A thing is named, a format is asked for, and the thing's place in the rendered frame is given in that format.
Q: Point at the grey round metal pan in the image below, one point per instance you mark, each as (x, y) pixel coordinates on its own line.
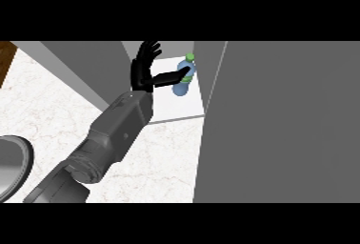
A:
(13, 165)

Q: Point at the grey cabinet white interior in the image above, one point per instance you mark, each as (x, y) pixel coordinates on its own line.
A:
(175, 106)

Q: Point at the dark grey cabinet door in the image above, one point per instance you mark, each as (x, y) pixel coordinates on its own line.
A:
(280, 127)

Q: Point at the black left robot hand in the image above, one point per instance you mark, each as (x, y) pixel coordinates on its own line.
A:
(140, 74)

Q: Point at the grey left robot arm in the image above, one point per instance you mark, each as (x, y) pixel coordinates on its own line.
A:
(119, 127)

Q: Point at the blue water bottle green cap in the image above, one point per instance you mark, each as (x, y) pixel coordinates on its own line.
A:
(180, 89)

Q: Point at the brown wooden panel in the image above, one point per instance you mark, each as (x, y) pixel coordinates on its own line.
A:
(6, 60)

